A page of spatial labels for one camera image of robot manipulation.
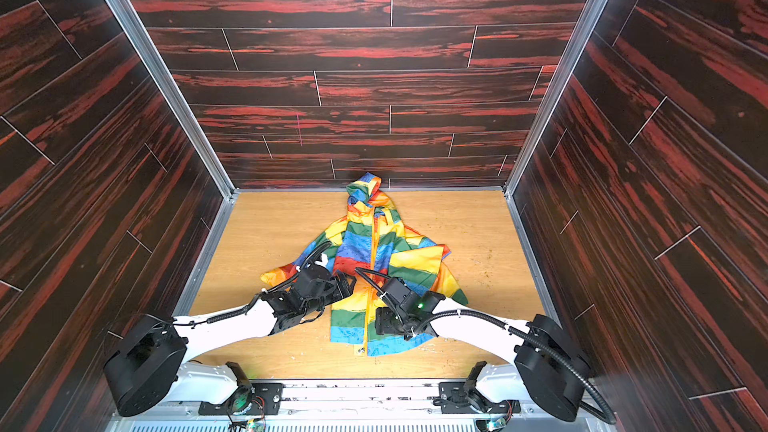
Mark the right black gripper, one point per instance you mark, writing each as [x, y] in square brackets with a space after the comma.
[384, 319]

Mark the aluminium front rail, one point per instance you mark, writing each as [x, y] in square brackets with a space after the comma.
[355, 405]

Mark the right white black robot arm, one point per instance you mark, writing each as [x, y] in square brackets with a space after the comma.
[543, 365]

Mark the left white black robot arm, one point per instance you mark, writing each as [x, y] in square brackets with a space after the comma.
[155, 362]

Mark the rainbow striped hooded jacket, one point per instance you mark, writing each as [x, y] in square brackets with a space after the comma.
[373, 235]

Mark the aluminium corner post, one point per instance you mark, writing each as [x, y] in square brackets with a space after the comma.
[583, 30]
[138, 36]

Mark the right aluminium corner post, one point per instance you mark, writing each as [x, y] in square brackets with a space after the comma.
[583, 30]

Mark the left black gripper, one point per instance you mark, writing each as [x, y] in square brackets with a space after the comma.
[335, 285]

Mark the left aluminium corner post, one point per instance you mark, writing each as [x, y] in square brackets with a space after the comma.
[138, 36]

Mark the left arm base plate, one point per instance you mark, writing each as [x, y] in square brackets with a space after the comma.
[262, 398]

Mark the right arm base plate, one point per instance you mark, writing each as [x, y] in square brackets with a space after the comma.
[455, 397]

